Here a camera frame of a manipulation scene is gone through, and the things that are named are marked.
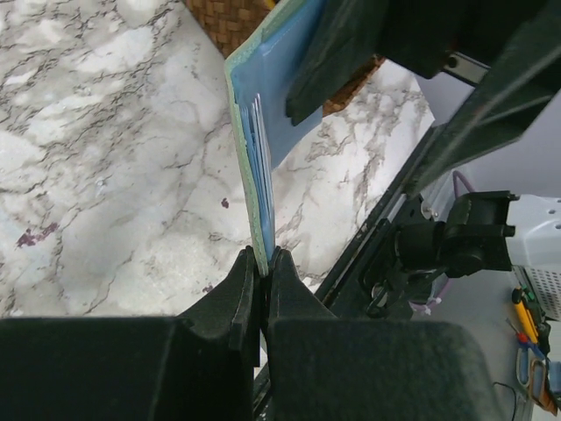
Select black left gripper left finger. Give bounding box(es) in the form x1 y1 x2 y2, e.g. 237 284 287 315
1 248 259 420

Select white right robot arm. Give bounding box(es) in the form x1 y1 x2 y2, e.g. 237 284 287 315
286 1 560 318

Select brown woven basket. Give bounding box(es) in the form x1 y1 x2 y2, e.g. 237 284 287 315
183 0 387 118

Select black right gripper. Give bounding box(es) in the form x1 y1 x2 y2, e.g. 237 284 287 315
286 0 560 196

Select light green card holder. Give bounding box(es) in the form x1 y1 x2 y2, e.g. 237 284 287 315
224 1 325 276

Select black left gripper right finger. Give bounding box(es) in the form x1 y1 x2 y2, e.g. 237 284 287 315
266 250 533 420

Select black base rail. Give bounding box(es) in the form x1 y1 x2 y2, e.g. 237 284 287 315
253 126 440 420

